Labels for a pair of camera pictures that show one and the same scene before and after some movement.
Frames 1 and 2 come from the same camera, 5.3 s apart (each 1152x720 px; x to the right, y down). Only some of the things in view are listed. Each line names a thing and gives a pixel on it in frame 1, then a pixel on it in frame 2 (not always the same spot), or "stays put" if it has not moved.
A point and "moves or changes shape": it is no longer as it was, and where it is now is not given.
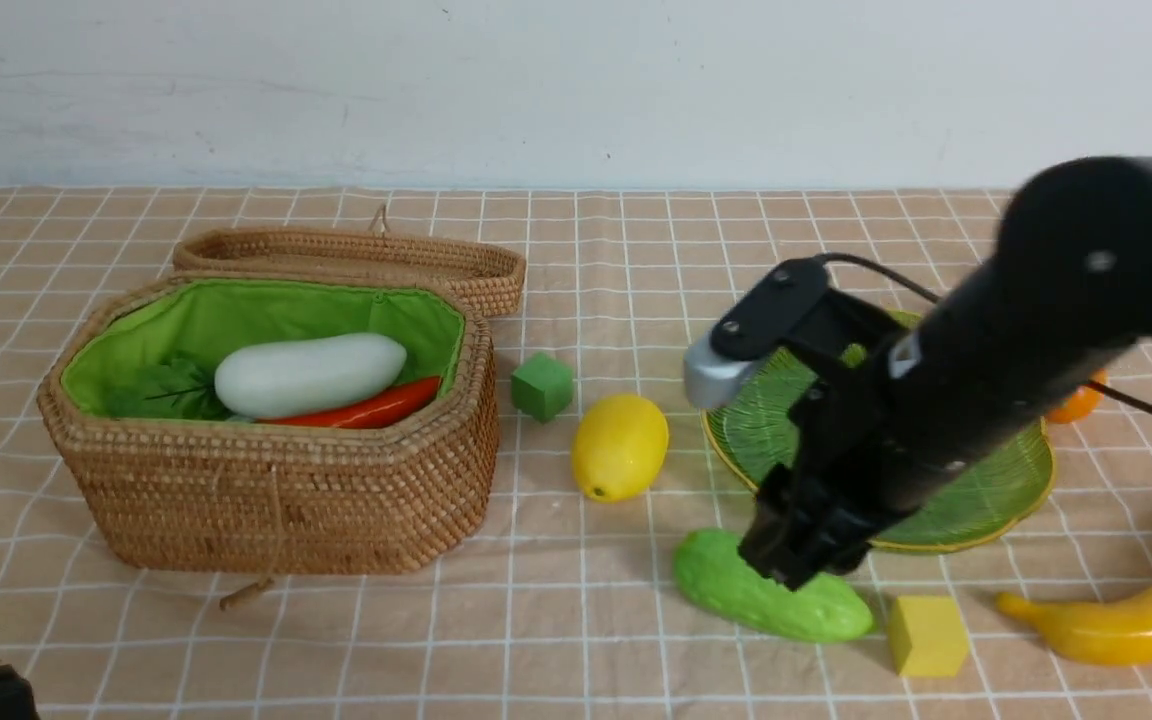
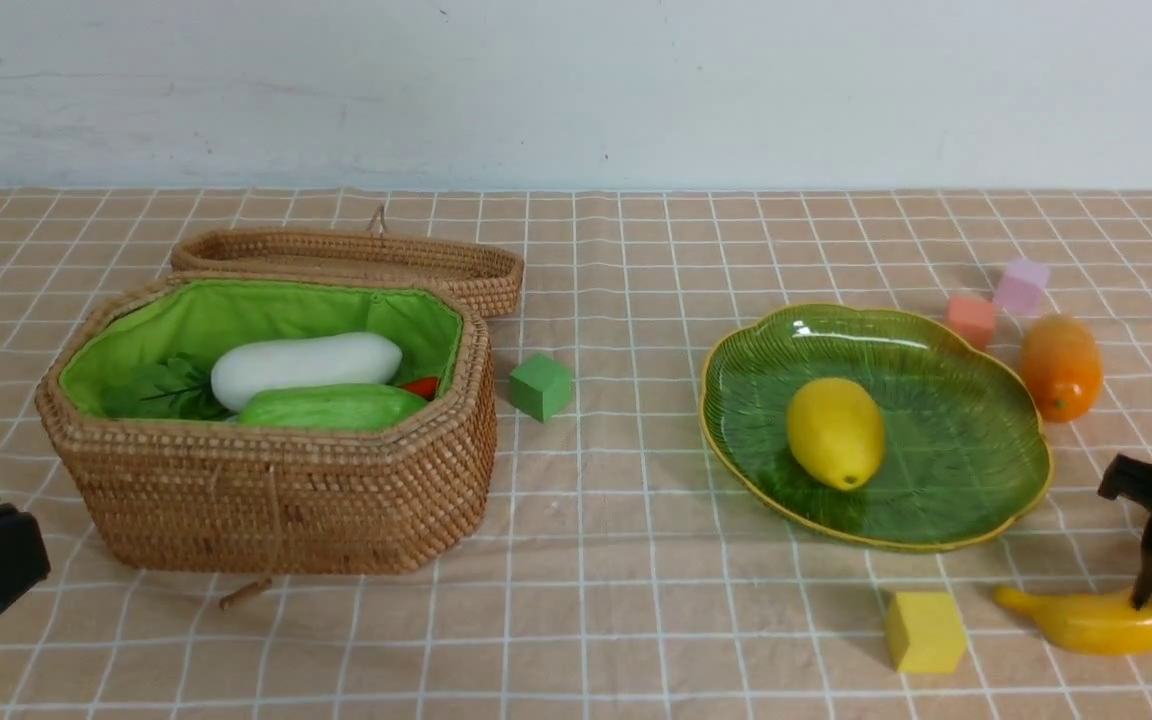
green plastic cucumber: (715, 577) → (331, 406)
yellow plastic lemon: (619, 445) moves or changes shape
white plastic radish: (261, 380) stays put
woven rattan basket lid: (495, 273) stays put
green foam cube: (542, 386) stays put
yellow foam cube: (926, 636) stays put
